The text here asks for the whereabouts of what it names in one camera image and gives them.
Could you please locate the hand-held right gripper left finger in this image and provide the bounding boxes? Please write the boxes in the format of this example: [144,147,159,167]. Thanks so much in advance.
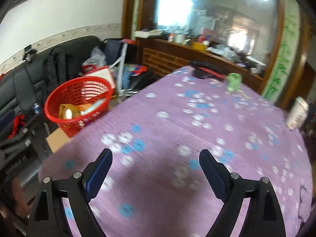
[27,148,114,237]

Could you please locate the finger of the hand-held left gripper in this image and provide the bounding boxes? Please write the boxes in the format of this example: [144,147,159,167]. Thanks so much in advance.
[11,115,48,141]

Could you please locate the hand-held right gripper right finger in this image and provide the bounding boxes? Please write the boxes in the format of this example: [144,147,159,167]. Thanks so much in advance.
[199,149,287,237]

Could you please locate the red plastic basket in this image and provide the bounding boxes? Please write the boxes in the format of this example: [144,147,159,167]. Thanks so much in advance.
[44,76,117,138]

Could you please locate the person's left hand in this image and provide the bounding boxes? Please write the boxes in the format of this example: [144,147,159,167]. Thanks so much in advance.
[10,178,33,218]

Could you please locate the brown cardboard box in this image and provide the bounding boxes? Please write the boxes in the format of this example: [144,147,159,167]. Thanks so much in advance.
[46,126,72,154]

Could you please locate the black sofa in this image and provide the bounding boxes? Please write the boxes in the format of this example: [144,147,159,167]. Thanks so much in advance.
[0,36,105,131]

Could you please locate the purple floral tablecloth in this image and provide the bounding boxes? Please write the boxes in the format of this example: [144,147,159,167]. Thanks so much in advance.
[38,65,313,237]

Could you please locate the black backpack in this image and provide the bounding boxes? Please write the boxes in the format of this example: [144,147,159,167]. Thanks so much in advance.
[42,47,76,100]

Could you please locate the white box with red trim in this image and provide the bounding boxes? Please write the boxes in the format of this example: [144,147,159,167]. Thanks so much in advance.
[84,67,117,90]

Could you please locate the green cloth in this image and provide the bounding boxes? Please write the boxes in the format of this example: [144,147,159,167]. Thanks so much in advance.
[227,73,242,93]

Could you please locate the eyeglasses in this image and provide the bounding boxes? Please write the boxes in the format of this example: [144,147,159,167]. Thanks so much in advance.
[297,185,310,224]

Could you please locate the clear plastic bag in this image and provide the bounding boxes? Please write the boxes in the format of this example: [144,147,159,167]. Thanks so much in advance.
[83,46,108,68]

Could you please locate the black red remote case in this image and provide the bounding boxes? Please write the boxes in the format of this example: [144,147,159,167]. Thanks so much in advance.
[190,61,227,81]

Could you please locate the white printed tumbler cup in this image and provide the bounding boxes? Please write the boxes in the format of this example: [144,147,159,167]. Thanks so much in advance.
[286,96,310,130]

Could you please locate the wooden sideboard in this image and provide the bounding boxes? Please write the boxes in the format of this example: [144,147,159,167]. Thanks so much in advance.
[134,37,270,90]

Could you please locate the yellow box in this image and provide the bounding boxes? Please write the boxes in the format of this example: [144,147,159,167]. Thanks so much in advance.
[192,41,208,51]

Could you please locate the green bamboo wall decal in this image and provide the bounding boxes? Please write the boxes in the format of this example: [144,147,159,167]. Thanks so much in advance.
[261,12,301,104]

